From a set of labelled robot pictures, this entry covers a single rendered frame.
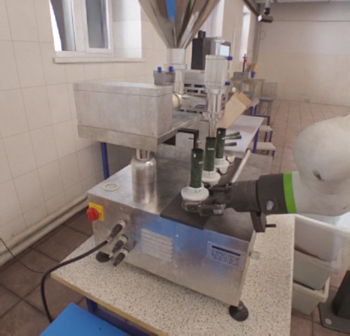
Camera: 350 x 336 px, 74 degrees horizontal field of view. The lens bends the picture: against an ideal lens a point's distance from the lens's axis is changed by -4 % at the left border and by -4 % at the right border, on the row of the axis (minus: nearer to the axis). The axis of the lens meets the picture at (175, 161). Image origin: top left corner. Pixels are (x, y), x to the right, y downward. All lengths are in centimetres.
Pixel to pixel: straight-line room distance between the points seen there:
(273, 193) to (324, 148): 17
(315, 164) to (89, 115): 54
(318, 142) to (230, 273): 40
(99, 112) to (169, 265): 47
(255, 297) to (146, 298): 33
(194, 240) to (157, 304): 24
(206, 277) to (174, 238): 14
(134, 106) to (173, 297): 56
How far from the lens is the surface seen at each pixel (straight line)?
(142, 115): 59
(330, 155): 42
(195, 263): 69
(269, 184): 55
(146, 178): 65
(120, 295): 82
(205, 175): 71
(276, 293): 88
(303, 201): 54
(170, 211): 63
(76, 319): 99
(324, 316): 189
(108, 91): 64
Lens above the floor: 140
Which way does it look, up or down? 23 degrees down
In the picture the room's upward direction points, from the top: 1 degrees clockwise
